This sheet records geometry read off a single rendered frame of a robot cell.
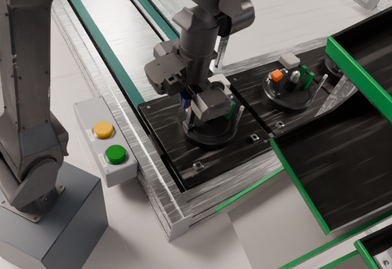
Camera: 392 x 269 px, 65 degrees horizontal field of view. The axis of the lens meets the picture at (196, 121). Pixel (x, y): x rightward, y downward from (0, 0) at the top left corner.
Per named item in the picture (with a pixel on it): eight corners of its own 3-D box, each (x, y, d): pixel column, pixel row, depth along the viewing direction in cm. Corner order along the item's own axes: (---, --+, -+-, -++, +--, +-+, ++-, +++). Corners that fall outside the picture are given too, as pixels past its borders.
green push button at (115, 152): (110, 168, 63) (109, 163, 62) (103, 153, 65) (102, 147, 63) (129, 161, 65) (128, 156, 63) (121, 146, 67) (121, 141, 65)
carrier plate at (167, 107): (186, 191, 63) (188, 187, 61) (137, 109, 74) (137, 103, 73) (274, 149, 73) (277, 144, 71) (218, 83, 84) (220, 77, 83)
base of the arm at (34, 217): (-1, 205, 45) (-17, 185, 40) (31, 170, 49) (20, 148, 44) (39, 226, 44) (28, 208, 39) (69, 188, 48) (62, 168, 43)
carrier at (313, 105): (279, 147, 73) (300, 113, 64) (223, 81, 85) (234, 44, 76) (343, 116, 84) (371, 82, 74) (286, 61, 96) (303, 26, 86)
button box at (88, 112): (107, 189, 66) (105, 174, 61) (76, 119, 76) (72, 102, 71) (138, 176, 69) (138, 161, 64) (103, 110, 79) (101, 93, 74)
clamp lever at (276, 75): (274, 95, 78) (276, 78, 71) (269, 90, 79) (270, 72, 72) (286, 88, 78) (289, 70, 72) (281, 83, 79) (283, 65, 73)
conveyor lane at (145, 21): (182, 210, 69) (188, 189, 62) (66, 9, 110) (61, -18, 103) (275, 162, 82) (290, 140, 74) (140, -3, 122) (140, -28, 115)
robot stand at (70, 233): (2, 258, 58) (-45, 216, 43) (52, 196, 67) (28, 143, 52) (66, 293, 56) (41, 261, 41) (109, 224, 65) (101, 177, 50)
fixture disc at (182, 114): (196, 158, 66) (198, 153, 64) (165, 112, 72) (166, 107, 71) (247, 136, 72) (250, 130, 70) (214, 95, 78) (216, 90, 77)
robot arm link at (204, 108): (185, 10, 56) (154, 15, 53) (245, 76, 47) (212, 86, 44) (179, 46, 62) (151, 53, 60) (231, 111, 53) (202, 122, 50)
